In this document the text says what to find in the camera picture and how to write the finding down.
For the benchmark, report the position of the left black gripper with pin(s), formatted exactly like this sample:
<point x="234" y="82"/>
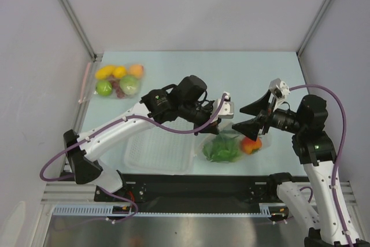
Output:
<point x="213" y="128"/>

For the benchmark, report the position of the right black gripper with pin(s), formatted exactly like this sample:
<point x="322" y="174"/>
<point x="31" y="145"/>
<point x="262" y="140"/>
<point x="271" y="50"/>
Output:
<point x="266" y="117"/>

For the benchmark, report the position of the clear zip top bag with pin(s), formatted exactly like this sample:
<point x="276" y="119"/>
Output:
<point x="226" y="129"/>

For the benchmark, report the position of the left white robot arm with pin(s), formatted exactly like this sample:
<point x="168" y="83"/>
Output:
<point x="176" y="108"/>

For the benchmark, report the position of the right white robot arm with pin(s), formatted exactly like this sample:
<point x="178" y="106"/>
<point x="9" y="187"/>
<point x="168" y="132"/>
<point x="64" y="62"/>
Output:
<point x="329" y="222"/>

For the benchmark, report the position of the fake red orange pepper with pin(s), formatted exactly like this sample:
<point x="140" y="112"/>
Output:
<point x="249" y="146"/>

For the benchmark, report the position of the fake green lettuce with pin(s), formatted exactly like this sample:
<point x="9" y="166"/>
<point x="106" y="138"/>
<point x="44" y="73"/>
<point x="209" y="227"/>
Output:
<point x="222" y="149"/>

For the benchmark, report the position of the orange fake peach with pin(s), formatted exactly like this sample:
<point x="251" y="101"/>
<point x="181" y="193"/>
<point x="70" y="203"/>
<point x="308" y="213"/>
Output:
<point x="136" y="70"/>

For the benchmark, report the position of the pale green fake cabbage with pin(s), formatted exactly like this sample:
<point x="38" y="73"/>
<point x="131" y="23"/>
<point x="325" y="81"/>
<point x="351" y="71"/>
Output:
<point x="129" y="84"/>

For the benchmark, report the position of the zip bag of fake fruit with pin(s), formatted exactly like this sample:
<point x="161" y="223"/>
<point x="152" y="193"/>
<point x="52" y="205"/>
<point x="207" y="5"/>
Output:
<point x="89" y="81"/>

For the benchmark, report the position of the fake red grapes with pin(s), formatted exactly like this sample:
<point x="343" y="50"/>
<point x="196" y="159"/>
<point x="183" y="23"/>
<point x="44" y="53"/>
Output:
<point x="116" y="87"/>

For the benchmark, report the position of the yellow fake lemon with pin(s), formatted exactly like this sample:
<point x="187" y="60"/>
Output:
<point x="119" y="72"/>

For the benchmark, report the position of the green fake apple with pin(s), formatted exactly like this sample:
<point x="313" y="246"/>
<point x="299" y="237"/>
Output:
<point x="103" y="88"/>

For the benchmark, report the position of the yellow fake mango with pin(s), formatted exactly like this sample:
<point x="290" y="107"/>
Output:
<point x="105" y="72"/>

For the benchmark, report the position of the white perforated plastic basket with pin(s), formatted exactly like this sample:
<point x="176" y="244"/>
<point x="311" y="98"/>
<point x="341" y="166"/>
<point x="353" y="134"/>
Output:
<point x="156" y="151"/>

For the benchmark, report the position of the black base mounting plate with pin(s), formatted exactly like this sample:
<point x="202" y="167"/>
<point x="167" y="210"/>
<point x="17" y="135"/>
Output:
<point x="207" y="190"/>

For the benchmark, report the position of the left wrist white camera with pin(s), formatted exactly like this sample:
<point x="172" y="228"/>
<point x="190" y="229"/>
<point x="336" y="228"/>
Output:
<point x="223" y="107"/>

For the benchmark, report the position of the wrist white camera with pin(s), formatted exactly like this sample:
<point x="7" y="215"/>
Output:
<point x="223" y="107"/>
<point x="280" y="90"/>

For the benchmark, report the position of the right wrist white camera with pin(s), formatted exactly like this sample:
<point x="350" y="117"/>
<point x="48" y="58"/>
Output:
<point x="280" y="90"/>

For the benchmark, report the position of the white slotted cable duct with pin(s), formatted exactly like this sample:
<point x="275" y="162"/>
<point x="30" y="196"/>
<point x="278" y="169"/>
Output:
<point x="253" y="210"/>

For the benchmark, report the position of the right aluminium frame post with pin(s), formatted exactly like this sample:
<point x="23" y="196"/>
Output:
<point x="323" y="9"/>

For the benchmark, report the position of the aluminium frame post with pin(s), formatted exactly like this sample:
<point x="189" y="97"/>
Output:
<point x="76" y="25"/>
<point x="323" y="9"/>

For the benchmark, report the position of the left aluminium frame post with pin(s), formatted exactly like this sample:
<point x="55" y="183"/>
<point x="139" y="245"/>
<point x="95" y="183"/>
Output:
<point x="76" y="25"/>

